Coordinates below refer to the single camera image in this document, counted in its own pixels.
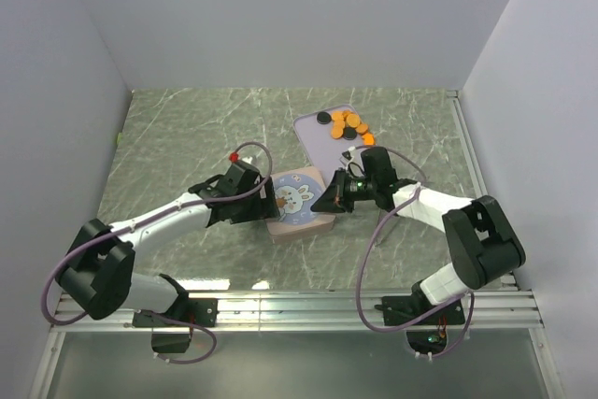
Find black round cookie middle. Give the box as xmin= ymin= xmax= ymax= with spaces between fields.
xmin=343 ymin=127 xmax=357 ymax=140

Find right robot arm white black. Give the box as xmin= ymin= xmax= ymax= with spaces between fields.
xmin=311 ymin=146 xmax=526 ymax=323

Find square cookie tin with liners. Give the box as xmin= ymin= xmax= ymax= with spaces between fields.
xmin=266 ymin=212 xmax=335 ymax=244

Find aluminium front rail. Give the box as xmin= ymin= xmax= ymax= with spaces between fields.
xmin=50 ymin=290 xmax=544 ymax=334

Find silver tin lid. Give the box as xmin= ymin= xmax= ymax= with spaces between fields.
xmin=272 ymin=166 xmax=325 ymax=220

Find metal tongs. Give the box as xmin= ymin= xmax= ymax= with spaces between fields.
xmin=375 ymin=210 xmax=399 ymax=246

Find orange round cookie top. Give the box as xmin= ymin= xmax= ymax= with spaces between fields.
xmin=331 ymin=111 xmax=345 ymax=121

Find black round cookie top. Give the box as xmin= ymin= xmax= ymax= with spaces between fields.
xmin=316 ymin=111 xmax=332 ymax=124

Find aluminium side rail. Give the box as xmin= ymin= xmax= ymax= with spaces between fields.
xmin=446 ymin=91 xmax=520 ymax=291

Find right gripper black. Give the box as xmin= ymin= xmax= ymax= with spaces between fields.
xmin=311 ymin=168 xmax=377 ymax=214

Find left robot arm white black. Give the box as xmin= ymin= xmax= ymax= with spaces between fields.
xmin=50 ymin=161 xmax=278 ymax=326

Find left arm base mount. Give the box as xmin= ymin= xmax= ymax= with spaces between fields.
xmin=132 ymin=298 xmax=219 ymax=365

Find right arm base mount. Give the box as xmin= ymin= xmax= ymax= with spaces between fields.
xmin=375 ymin=296 xmax=473 ymax=361

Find lavender cookie tray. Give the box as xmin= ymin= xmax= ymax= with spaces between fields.
xmin=293 ymin=105 xmax=377 ymax=185

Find black round cookie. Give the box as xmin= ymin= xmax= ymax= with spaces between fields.
xmin=343 ymin=127 xmax=357 ymax=140
xmin=316 ymin=111 xmax=332 ymax=124

